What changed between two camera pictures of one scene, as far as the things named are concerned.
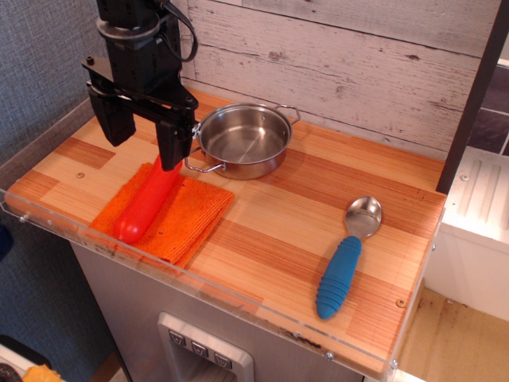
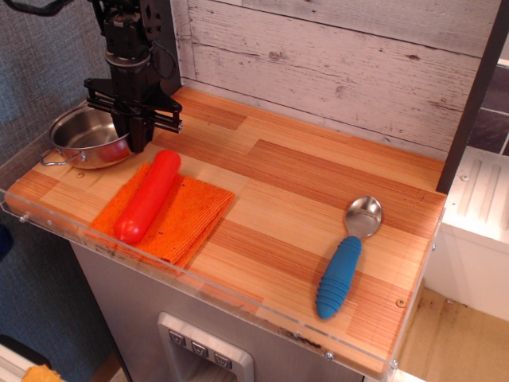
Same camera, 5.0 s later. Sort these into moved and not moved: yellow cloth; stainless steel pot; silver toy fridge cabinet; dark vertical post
Moved: stainless steel pot
Not moved: yellow cloth; dark vertical post; silver toy fridge cabinet
